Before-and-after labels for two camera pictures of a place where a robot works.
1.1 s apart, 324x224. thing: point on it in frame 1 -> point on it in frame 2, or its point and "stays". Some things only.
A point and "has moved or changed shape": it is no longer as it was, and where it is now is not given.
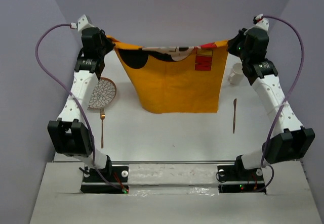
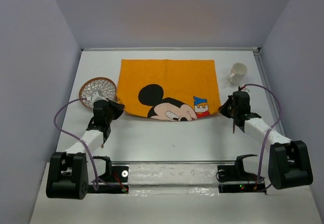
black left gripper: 110,45 -> 118,108
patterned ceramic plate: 104,94 stays
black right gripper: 233,43 -> 223,108
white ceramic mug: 237,77 stays
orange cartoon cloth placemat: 176,79 has moved or changed shape
